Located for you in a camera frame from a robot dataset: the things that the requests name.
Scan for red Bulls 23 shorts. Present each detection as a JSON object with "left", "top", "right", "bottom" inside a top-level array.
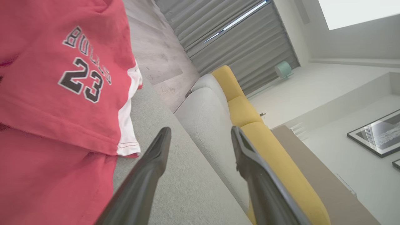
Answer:
[{"left": 0, "top": 0, "right": 143, "bottom": 158}]

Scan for large grey sofa seat cushion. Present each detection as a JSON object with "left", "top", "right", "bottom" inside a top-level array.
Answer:
[{"left": 112, "top": 77, "right": 252, "bottom": 225}]

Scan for red 23 basketball jersey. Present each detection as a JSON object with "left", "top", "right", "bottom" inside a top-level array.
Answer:
[{"left": 0, "top": 123, "right": 118, "bottom": 225}]

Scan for grey pleated curtain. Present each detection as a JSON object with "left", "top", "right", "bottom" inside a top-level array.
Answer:
[
  {"left": 189, "top": 2, "right": 301, "bottom": 96},
  {"left": 155, "top": 0, "right": 269, "bottom": 52}
]

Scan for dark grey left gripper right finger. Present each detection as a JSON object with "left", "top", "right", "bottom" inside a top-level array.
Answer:
[{"left": 231, "top": 126, "right": 310, "bottom": 225}]

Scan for mint green round lamp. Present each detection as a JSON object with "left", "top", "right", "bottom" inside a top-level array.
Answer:
[{"left": 274, "top": 61, "right": 293, "bottom": 79}]

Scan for large black framed picture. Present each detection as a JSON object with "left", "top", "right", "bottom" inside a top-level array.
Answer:
[{"left": 347, "top": 109, "right": 400, "bottom": 158}]

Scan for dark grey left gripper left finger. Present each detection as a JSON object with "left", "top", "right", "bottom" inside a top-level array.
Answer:
[{"left": 95, "top": 127, "right": 172, "bottom": 225}]

